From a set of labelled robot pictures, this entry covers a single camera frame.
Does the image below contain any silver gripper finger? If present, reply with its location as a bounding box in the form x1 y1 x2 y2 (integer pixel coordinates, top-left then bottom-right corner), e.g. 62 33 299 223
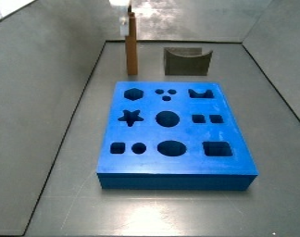
120 4 133 37

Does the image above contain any brown arch block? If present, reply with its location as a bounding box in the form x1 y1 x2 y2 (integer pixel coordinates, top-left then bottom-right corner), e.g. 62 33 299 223
125 12 139 75

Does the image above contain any blue foam shape board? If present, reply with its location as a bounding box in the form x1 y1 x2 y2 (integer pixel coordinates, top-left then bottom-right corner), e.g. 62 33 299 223
97 81 259 191

